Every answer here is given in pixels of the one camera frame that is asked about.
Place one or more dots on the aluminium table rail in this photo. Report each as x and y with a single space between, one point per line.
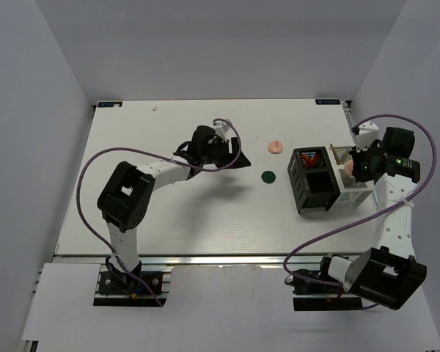
172 260

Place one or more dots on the white slotted organizer box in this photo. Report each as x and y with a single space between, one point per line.
352 193

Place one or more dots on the wooden stick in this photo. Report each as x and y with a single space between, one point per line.
341 154
333 152

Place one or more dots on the pink powder puff with ribbon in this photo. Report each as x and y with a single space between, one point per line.
275 147

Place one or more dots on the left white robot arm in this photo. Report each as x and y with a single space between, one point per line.
125 198

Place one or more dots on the black slotted organizer box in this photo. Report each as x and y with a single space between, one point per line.
314 187

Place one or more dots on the dark red lip gloss tube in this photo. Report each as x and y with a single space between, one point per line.
315 160

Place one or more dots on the right blue corner sticker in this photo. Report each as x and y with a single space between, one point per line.
327 101

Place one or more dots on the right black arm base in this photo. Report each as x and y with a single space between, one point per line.
314 297

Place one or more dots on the left blue corner sticker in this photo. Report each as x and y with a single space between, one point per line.
109 104

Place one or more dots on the green round compact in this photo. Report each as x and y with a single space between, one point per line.
268 177

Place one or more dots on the blue corner sticker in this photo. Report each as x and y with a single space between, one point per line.
109 104
327 101

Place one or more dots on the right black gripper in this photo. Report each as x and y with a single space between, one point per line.
359 174

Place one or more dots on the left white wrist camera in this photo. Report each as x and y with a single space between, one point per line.
221 127

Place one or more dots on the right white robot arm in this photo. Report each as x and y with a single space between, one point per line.
388 272

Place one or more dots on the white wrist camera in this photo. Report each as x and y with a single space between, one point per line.
364 135
221 127

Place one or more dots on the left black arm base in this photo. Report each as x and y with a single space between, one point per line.
115 288

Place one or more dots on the plain pink powder puff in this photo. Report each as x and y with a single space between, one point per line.
348 168

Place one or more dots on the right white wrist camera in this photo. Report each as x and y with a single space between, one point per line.
364 135

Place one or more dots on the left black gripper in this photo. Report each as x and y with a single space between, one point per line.
227 157

